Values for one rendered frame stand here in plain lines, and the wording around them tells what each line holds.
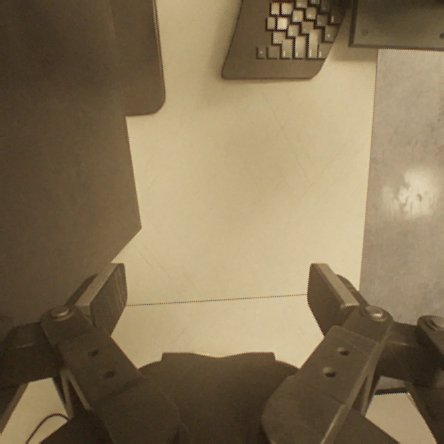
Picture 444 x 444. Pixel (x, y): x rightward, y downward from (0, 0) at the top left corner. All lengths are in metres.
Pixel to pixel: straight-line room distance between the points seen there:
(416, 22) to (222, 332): 0.61
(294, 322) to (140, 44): 0.57
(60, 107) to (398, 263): 1.55
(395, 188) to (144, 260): 1.17
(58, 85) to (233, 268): 0.44
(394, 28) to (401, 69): 0.93
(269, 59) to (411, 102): 1.03
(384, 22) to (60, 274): 0.51
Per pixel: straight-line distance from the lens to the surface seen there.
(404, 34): 0.57
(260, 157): 0.54
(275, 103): 0.54
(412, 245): 1.65
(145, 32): 0.55
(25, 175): 0.21
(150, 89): 0.54
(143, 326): 0.68
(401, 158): 1.50
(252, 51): 0.53
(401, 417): 1.86
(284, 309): 0.65
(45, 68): 0.25
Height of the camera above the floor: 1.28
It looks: 72 degrees down
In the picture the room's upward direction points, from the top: 177 degrees clockwise
